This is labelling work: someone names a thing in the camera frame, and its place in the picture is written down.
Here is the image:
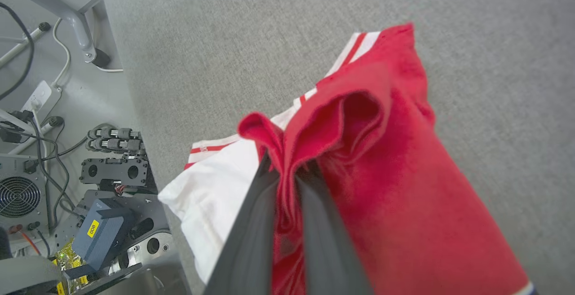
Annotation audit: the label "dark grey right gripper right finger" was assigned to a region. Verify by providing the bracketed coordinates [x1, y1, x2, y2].
[294, 163, 374, 295]

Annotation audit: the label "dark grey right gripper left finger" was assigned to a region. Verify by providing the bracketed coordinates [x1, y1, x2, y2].
[203, 151, 281, 295]

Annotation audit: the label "red white sports jersey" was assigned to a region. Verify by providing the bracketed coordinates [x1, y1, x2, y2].
[157, 22, 538, 295]

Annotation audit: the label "blue-grey box yellow sticker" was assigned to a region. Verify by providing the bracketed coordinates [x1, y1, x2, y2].
[71, 197, 136, 273]

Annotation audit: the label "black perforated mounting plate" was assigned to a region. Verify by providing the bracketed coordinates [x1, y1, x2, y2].
[80, 156, 150, 189]

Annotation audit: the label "black silver cylindrical connector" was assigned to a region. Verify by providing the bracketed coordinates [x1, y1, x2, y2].
[86, 138, 145, 154]
[87, 124, 143, 141]

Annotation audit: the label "grey rounded robot cover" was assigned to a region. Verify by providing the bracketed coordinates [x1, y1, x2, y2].
[0, 256, 62, 295]

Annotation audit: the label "grey fabric sofa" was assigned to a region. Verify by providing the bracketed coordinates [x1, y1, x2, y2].
[97, 0, 575, 295]

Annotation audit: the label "grey box with fan grille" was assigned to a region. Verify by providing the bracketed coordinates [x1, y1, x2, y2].
[0, 153, 50, 233]

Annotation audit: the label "white tube black cap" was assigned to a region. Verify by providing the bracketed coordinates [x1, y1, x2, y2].
[8, 116, 65, 155]
[0, 22, 51, 69]

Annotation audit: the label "white power strip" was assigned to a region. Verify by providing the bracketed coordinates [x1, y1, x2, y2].
[20, 80, 63, 123]

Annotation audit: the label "thin black cable bundle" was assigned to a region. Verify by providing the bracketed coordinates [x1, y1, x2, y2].
[25, 120, 81, 226]

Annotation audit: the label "orange wire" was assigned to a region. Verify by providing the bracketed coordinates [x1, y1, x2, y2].
[19, 229, 42, 256]

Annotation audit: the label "white power cable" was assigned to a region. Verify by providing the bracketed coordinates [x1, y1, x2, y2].
[51, 17, 124, 87]

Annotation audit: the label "grey metal frame leg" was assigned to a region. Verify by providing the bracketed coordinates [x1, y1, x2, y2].
[0, 0, 111, 67]

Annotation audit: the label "thick black floor cable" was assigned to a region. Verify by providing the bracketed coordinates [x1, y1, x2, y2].
[0, 2, 36, 101]

